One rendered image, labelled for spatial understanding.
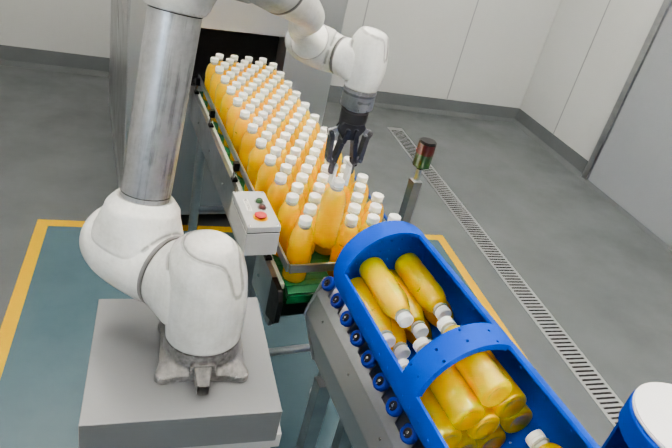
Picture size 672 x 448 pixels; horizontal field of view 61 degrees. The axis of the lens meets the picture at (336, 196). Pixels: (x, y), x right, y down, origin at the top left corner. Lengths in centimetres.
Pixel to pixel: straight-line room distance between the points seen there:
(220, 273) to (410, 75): 531
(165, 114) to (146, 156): 9
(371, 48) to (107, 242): 76
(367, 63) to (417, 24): 465
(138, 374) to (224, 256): 30
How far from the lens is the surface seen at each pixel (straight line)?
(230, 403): 119
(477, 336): 126
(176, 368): 122
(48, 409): 261
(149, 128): 115
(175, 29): 112
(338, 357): 162
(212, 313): 112
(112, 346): 130
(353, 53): 149
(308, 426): 201
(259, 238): 166
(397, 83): 624
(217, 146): 252
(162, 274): 114
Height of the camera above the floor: 199
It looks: 28 degrees down
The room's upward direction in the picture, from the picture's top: 14 degrees clockwise
